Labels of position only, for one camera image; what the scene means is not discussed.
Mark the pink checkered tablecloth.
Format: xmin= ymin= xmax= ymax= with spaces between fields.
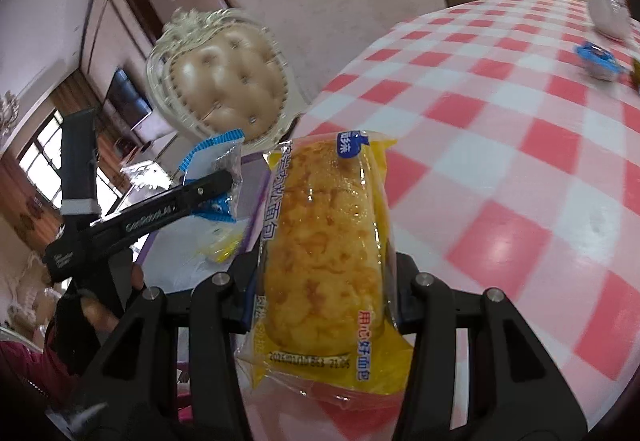
xmin=145 ymin=0 xmax=640 ymax=441

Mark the yellow bread packet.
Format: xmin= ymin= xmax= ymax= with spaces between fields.
xmin=235 ymin=128 xmax=416 ymax=409

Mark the white container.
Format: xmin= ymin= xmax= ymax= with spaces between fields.
xmin=585 ymin=0 xmax=632 ymax=42

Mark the person's left hand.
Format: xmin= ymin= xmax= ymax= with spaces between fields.
xmin=54 ymin=265 xmax=147 ymax=374

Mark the window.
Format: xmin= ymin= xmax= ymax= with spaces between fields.
xmin=16 ymin=110 xmax=126 ymax=214

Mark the wall television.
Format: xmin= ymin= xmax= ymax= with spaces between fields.
xmin=107 ymin=66 xmax=154 ymax=132

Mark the clear zip bag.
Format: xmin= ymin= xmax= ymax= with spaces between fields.
xmin=139 ymin=153 xmax=267 ymax=294

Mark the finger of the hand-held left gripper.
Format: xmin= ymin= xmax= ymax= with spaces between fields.
xmin=165 ymin=169 xmax=236 ymax=223

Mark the blue and white snack packet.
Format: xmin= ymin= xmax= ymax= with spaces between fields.
xmin=179 ymin=130 xmax=246 ymax=224

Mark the small yellow snack packet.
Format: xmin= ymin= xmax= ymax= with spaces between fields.
xmin=197 ymin=230 xmax=239 ymax=265

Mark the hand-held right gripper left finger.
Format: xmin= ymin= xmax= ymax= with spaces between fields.
xmin=75 ymin=248 xmax=266 ymax=441

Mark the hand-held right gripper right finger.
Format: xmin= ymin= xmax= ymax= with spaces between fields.
xmin=387 ymin=252 xmax=587 ymax=441

